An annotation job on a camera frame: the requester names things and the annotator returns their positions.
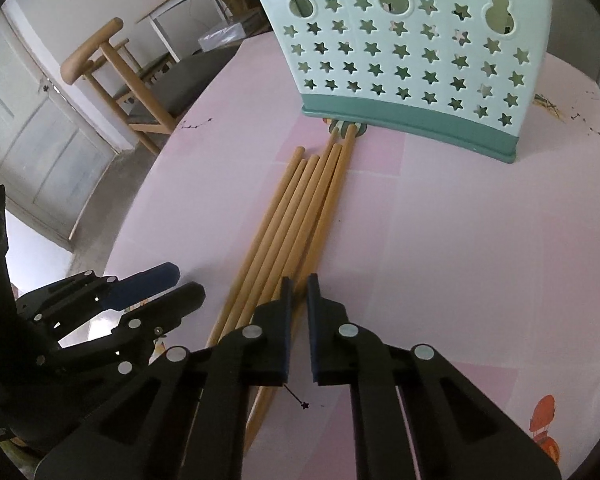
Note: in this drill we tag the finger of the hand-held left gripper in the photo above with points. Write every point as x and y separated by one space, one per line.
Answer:
180 300
145 280

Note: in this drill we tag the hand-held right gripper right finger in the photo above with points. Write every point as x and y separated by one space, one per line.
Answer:
314 340

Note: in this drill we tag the clear plastic container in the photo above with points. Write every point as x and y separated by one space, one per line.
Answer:
225 36

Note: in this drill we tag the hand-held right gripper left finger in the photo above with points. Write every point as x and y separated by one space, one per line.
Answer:
286 330

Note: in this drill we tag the wooden chair with dark cushion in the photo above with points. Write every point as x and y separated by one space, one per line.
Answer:
157 65
87 47

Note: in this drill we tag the mint green utensil holder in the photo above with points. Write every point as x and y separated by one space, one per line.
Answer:
405 35

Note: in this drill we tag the white panelled door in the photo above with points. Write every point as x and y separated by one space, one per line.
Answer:
30 135

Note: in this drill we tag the white metal-frame table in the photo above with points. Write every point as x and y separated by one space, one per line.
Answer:
177 5

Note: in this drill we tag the bundle of wooden chopsticks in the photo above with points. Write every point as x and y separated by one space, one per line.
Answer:
290 220

